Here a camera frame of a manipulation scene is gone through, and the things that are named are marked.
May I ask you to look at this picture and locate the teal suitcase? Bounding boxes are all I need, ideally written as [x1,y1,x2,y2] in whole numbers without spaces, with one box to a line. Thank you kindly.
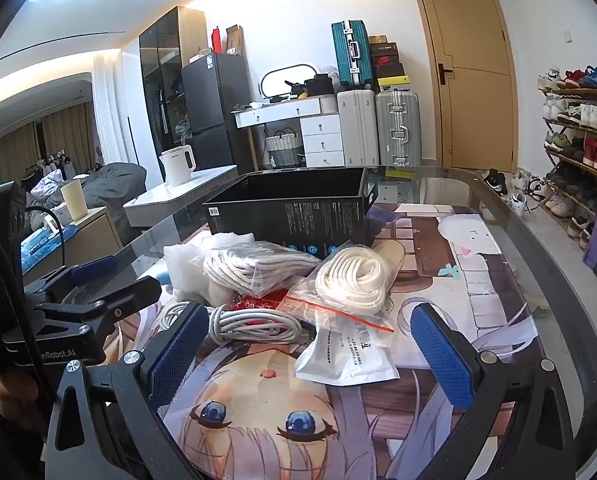
[331,20,376,88]

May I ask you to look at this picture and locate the white suitcase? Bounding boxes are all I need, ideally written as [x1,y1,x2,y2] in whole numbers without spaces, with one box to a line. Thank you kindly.
[336,89,380,167]

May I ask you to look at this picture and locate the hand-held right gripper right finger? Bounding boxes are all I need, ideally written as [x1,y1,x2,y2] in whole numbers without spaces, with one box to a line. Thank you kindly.
[409,302,576,480]

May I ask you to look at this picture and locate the bagged white rope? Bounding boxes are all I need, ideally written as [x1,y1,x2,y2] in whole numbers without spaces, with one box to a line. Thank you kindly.
[189,241,324,300]

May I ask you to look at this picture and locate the woven grey basket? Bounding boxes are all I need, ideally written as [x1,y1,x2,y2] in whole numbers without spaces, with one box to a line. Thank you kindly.
[264,130,304,167]

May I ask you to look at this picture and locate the black bag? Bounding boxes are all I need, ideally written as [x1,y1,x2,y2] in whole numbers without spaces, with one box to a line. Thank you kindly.
[303,74,335,97]

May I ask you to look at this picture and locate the stack of shoe boxes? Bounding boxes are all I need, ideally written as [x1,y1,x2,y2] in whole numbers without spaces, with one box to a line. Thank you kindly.
[368,35,409,93]

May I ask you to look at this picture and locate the person's left hand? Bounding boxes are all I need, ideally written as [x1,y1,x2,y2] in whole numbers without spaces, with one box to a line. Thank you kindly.
[0,375,54,433]

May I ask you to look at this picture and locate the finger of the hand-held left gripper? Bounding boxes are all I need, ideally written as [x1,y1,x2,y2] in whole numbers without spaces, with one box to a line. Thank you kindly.
[32,276,162,338]
[23,255,120,307]

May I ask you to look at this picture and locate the silver suitcase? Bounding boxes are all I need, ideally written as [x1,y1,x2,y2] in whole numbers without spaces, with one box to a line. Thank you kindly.
[375,91,422,167]

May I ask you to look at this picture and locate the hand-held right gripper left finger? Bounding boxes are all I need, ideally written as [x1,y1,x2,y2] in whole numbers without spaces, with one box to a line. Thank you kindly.
[43,301,212,480]

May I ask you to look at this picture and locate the green white medicine packet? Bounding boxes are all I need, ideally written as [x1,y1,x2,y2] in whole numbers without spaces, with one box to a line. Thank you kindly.
[295,327,400,387]

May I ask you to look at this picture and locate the white side table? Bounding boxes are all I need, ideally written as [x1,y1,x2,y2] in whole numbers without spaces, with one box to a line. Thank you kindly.
[123,164,254,228]

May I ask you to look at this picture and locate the dark glass cabinet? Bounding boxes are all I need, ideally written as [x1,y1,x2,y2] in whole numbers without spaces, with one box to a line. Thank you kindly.
[138,6,209,166]

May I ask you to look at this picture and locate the red printed packet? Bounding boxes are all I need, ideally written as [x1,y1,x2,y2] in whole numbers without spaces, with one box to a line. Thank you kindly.
[227,290,285,313]

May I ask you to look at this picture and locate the oval vanity mirror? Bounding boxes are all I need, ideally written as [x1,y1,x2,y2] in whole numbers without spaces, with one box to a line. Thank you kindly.
[259,63,319,101]

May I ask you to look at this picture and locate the clear zip bag red seal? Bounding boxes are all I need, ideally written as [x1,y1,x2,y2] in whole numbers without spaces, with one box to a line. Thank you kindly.
[283,275,396,353]

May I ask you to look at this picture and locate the cartoon printed table mat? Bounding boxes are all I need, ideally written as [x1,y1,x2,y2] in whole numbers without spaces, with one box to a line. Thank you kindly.
[93,200,546,480]

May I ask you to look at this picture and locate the black cardboard box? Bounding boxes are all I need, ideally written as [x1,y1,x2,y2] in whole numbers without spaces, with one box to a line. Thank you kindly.
[202,166,379,261]

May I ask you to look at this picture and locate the white vanity desk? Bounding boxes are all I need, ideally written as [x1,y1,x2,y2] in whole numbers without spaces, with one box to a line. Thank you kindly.
[233,96,344,168]

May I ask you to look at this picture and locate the wooden door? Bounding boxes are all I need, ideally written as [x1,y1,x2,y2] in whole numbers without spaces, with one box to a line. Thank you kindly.
[409,0,519,171]

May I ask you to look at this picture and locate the white foam wrap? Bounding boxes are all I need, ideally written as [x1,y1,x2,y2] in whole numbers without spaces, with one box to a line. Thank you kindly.
[163,232,256,291]

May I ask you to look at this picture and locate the dark grey fridge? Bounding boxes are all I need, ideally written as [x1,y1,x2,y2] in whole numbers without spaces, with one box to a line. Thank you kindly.
[181,51,256,173]

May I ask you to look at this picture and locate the wooden shoe rack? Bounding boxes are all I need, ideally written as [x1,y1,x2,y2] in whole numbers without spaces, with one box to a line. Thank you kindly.
[537,65,597,251]

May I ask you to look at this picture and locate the shoes beside rack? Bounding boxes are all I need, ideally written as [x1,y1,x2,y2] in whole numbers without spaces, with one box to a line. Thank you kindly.
[483,167,544,216]

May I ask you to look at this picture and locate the white rope coil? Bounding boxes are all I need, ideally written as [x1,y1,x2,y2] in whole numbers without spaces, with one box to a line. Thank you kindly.
[315,246,395,317]

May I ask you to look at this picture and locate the white charging cable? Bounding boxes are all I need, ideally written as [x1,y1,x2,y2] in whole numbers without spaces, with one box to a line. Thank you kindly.
[166,301,305,347]

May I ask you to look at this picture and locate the grey beanbag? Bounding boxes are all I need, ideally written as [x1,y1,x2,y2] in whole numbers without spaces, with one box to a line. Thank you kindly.
[68,162,148,211]

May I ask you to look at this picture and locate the white electric kettle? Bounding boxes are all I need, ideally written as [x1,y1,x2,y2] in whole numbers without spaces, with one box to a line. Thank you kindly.
[158,144,198,187]

